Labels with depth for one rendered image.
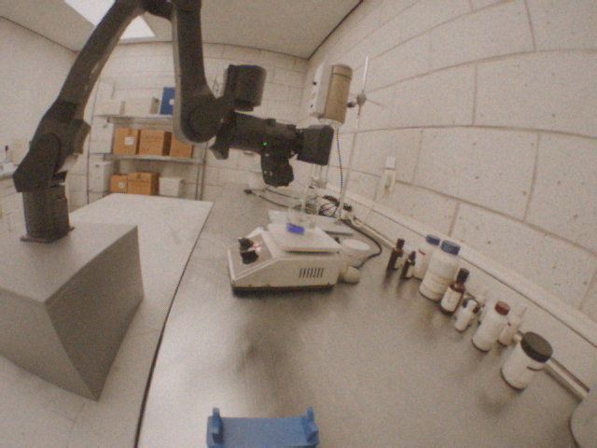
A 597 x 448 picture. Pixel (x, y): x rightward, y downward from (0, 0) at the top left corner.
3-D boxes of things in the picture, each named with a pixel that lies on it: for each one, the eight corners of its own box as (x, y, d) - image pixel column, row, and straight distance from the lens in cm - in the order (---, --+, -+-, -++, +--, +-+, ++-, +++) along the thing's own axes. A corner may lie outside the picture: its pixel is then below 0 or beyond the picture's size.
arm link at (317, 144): (233, 119, 46) (228, 149, 46) (295, 112, 30) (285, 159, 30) (269, 127, 50) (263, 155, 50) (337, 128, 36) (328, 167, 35)
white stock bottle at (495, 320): (489, 355, 48) (514, 315, 45) (469, 343, 48) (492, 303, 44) (492, 343, 52) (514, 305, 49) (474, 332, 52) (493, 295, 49)
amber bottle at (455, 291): (444, 303, 57) (461, 265, 54) (457, 312, 56) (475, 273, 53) (436, 306, 54) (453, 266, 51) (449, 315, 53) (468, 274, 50)
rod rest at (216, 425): (206, 449, 24) (201, 436, 21) (208, 418, 25) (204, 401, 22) (318, 446, 25) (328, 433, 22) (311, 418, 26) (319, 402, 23)
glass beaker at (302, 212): (318, 241, 45) (327, 198, 43) (286, 238, 43) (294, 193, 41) (308, 229, 51) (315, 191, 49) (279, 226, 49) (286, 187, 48)
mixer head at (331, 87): (309, 118, 80) (321, 54, 88) (301, 121, 90) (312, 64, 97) (348, 128, 85) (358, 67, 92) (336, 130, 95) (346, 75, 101)
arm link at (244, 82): (187, 132, 30) (206, 46, 34) (175, 137, 38) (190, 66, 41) (265, 144, 34) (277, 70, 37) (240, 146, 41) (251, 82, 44)
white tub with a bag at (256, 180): (270, 191, 148) (276, 158, 146) (249, 189, 143) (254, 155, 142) (264, 188, 161) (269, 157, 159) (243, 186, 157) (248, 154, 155)
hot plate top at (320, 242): (281, 251, 38) (282, 245, 38) (266, 227, 49) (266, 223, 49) (342, 252, 44) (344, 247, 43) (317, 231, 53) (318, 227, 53)
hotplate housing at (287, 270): (231, 293, 40) (234, 250, 36) (227, 259, 51) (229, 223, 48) (345, 288, 48) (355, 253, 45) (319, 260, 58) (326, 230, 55)
